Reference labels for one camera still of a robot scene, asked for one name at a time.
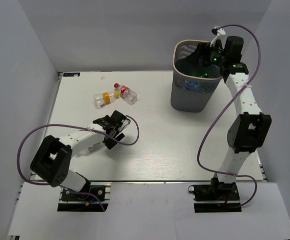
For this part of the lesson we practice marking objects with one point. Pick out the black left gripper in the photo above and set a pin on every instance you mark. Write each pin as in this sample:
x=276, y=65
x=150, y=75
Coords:
x=110, y=143

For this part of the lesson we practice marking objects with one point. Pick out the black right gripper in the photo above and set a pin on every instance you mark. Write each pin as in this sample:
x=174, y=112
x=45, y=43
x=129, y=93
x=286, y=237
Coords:
x=204, y=50

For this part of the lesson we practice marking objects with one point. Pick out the white blue label bottle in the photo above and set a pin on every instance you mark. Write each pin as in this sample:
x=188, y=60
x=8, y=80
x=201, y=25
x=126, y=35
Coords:
x=90, y=150

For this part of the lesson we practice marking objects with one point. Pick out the red label cola bottle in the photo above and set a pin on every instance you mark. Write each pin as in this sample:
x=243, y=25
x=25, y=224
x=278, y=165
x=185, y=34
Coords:
x=126, y=93

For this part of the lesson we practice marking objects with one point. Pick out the green bottle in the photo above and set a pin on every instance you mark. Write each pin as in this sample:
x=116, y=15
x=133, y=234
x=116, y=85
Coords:
x=200, y=74

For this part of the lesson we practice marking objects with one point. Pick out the blue label clear bottle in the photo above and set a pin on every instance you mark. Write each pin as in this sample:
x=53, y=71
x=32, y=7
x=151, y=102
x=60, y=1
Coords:
x=195, y=86

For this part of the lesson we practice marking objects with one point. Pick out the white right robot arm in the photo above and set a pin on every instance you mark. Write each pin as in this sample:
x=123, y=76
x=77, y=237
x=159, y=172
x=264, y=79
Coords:
x=250, y=128

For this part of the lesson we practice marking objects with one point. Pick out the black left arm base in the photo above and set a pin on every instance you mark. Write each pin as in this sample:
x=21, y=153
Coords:
x=96, y=201

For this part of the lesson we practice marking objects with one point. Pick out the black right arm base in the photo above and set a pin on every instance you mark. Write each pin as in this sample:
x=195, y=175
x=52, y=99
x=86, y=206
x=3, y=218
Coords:
x=211, y=199

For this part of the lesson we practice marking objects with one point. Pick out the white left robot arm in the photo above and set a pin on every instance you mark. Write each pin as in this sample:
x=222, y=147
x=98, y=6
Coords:
x=53, y=157

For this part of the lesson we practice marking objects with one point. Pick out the grey mesh waste bin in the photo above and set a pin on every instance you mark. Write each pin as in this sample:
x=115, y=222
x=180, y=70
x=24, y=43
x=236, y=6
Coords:
x=185, y=65

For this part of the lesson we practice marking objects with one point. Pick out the yellow label clear bottle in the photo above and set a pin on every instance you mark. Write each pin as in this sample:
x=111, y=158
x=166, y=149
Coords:
x=105, y=98

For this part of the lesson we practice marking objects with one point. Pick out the blue sticker left corner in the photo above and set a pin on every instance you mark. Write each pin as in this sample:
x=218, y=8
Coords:
x=71, y=74

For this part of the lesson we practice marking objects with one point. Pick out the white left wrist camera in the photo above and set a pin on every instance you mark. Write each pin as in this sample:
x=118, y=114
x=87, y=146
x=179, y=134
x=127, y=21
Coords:
x=125, y=124

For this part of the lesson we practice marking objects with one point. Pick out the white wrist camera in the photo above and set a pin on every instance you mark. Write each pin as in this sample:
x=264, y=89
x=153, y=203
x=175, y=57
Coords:
x=220, y=35
x=125, y=124

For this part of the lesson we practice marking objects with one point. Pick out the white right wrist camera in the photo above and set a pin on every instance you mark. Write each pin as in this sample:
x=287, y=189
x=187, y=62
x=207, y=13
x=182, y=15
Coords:
x=220, y=35

